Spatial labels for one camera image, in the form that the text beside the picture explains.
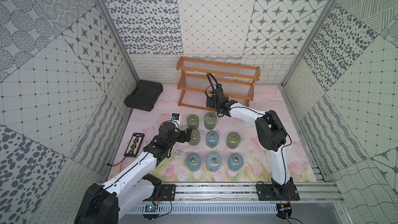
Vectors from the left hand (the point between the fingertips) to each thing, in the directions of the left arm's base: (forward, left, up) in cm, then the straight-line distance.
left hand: (188, 128), depth 82 cm
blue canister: (-3, -13, -6) cm, 15 cm away
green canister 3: (-2, -4, -6) cm, 8 cm away
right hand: (+23, -16, -5) cm, 29 cm away
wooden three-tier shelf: (+50, -35, -10) cm, 62 cm away
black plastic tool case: (+29, +34, -7) cm, 45 cm away
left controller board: (-35, +16, -15) cm, 41 cm away
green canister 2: (+9, -12, -5) cm, 16 cm away
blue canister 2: (-16, -4, -6) cm, 17 cm away
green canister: (+8, -2, -6) cm, 10 cm away
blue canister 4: (-15, -25, -6) cm, 30 cm away
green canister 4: (-4, -25, -6) cm, 26 cm away
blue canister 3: (-16, -14, -4) cm, 22 cm away
